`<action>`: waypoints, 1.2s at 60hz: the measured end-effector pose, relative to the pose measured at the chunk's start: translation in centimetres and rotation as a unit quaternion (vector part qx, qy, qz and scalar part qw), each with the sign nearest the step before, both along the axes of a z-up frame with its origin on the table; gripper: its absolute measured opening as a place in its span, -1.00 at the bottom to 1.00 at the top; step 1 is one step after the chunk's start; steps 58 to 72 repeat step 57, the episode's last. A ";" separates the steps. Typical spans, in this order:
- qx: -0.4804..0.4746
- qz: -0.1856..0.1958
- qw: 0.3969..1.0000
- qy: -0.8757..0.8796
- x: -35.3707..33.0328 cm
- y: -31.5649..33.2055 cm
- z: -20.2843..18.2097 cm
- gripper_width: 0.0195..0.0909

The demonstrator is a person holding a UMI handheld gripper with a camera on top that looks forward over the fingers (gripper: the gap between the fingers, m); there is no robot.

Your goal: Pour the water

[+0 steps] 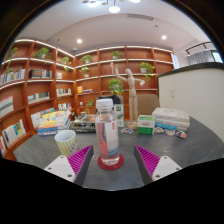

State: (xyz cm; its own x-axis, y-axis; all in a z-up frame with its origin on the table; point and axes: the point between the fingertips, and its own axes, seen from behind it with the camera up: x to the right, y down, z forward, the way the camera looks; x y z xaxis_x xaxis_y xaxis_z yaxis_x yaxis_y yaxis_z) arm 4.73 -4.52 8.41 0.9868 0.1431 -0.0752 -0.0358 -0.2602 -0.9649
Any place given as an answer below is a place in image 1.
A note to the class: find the wooden wall shelf unit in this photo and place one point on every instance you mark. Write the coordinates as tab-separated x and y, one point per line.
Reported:
66	86

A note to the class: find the white cup with yellow-green stripes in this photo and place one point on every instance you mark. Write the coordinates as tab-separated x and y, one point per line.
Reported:
66	143

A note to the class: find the small round printed badge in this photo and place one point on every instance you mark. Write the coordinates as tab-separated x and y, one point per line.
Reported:
159	130
170	132
127	130
181	134

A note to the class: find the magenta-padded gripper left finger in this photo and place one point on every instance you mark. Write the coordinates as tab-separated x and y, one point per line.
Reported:
60	165

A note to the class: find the small green-white box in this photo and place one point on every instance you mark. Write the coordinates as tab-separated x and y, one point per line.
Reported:
146	125

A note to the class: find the stack of colourful books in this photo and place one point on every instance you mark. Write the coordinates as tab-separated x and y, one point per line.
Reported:
53	123

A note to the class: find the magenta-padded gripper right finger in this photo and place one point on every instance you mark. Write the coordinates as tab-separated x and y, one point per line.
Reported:
165	165

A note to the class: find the flat round red coaster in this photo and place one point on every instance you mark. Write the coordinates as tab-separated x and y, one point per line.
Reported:
110	167

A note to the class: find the ceiling air vent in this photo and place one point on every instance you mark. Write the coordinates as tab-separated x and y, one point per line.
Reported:
140	16

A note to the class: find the stack of white books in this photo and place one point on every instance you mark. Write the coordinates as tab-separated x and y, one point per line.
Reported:
171	118

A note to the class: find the white wall switch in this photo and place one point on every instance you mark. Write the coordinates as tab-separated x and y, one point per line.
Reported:
172	92

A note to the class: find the clear plastic water bottle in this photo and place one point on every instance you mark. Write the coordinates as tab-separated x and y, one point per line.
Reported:
107	133

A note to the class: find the grey sheer curtain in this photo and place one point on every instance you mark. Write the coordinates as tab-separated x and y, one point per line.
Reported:
203	57

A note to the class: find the black curtain rail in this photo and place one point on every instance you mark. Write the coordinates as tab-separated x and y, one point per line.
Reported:
200	46

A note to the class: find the branched ceiling lamp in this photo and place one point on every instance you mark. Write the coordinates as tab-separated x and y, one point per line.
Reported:
114	9

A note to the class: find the round recessed ceiling light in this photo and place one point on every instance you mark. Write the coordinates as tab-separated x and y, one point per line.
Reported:
79	41
163	37

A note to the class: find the tall green-white carton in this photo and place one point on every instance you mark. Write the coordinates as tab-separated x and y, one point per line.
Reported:
120	115

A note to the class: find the beige chair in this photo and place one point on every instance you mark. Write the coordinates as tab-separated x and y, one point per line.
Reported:
148	105

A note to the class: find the wooden artist mannequin figure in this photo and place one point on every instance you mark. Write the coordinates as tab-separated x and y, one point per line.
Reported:
132	100

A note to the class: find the stack of dark books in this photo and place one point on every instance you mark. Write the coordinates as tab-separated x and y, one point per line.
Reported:
83	124

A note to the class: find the white partition with dark top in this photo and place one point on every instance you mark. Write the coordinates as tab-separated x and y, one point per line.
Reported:
196	100

